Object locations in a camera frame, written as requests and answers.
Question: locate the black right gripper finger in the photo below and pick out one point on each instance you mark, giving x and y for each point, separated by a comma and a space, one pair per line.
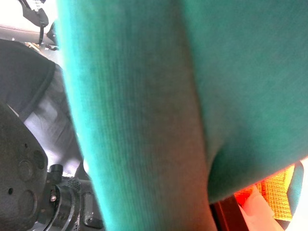
227, 216

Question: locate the teal green cloth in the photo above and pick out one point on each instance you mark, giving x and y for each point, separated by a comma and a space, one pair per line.
149, 101

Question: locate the black cylindrical robot joint motor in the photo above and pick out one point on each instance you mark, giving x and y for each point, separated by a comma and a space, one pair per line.
69, 204

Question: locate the grey shiny cloth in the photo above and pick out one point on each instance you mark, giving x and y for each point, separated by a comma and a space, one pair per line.
53, 125

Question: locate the black fabric with piped edge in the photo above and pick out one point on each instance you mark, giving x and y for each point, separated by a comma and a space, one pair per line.
21, 69

